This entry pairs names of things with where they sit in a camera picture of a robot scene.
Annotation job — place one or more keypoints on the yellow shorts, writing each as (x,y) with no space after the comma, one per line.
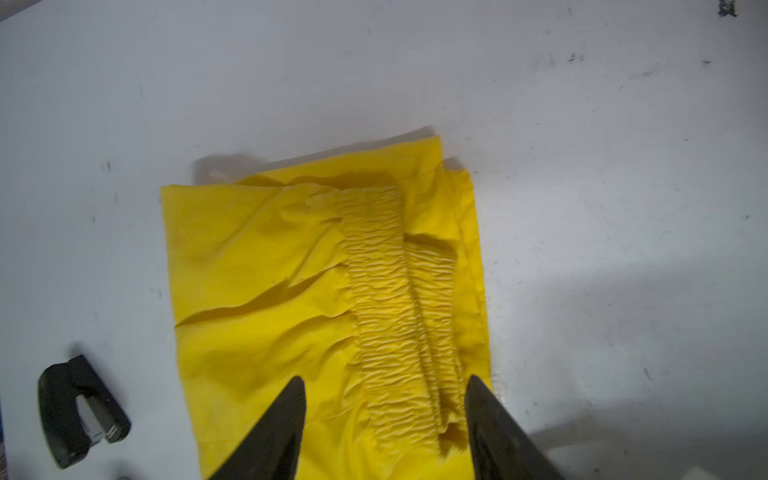
(362,275)

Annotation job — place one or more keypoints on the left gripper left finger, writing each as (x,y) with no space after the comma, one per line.
(270,451)

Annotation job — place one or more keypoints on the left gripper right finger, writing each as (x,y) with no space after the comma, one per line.
(500,449)

